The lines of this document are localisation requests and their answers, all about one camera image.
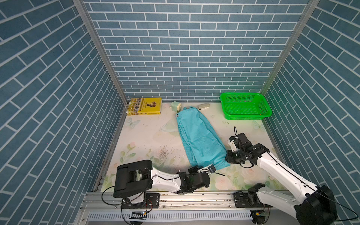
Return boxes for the yellow book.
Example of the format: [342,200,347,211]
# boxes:
[126,97,162,116]

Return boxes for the green plastic basket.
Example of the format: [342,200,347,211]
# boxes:
[220,92,272,121]

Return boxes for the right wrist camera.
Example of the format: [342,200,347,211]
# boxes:
[228,140,238,152]

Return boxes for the aluminium mounting rail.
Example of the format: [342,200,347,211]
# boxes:
[74,191,298,225]

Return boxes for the teal long pants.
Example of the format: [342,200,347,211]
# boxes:
[175,107,230,170]

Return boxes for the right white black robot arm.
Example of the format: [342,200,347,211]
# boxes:
[226,133,338,225]

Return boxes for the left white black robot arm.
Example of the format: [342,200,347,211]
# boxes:
[113,160,216,204]

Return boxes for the pale green tape dispenser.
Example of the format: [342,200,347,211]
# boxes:
[170,101,182,113]

